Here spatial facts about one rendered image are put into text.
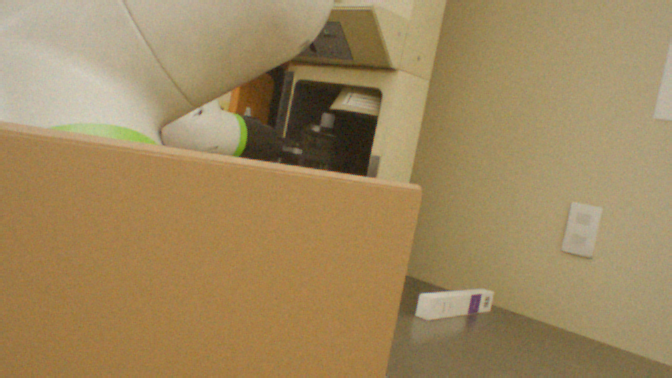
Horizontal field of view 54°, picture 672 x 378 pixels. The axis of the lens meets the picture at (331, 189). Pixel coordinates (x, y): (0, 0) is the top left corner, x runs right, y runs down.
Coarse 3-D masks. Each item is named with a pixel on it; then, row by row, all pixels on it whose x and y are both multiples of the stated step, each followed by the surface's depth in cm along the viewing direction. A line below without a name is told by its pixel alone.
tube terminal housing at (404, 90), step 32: (352, 0) 140; (416, 0) 130; (416, 32) 132; (320, 64) 145; (416, 64) 134; (384, 96) 133; (416, 96) 136; (384, 128) 132; (416, 128) 138; (384, 160) 133
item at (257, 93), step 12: (252, 84) 145; (264, 84) 147; (228, 96) 142; (240, 96) 144; (252, 96) 146; (264, 96) 148; (228, 108) 142; (240, 108) 144; (252, 108) 146; (264, 108) 148; (264, 120) 149
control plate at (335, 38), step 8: (328, 24) 132; (336, 24) 131; (320, 32) 135; (336, 32) 132; (320, 40) 137; (328, 40) 135; (336, 40) 134; (344, 40) 132; (344, 48) 134; (312, 56) 142; (320, 56) 141; (328, 56) 139; (336, 56) 137; (344, 56) 136
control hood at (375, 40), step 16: (336, 16) 129; (352, 16) 126; (368, 16) 124; (384, 16) 124; (400, 16) 128; (352, 32) 129; (368, 32) 126; (384, 32) 125; (400, 32) 129; (352, 48) 132; (368, 48) 129; (384, 48) 127; (400, 48) 130; (352, 64) 137; (368, 64) 133; (384, 64) 130
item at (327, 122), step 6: (324, 114) 142; (330, 114) 141; (324, 120) 142; (330, 120) 141; (312, 126) 140; (318, 126) 139; (324, 126) 141; (330, 126) 142; (324, 132) 138; (330, 132) 139; (336, 132) 140; (342, 132) 142
